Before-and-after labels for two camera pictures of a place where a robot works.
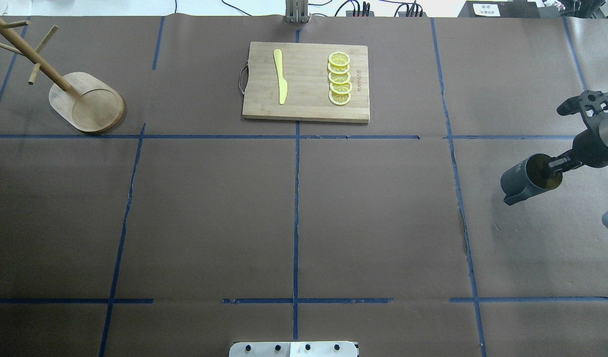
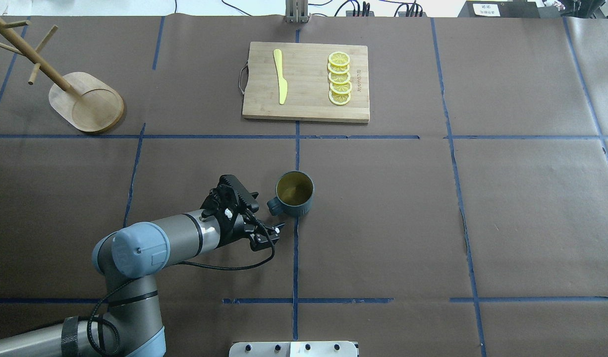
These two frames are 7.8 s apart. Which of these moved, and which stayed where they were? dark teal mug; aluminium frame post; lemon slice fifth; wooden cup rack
Moved: dark teal mug
Stayed: lemon slice fifth; wooden cup rack; aluminium frame post
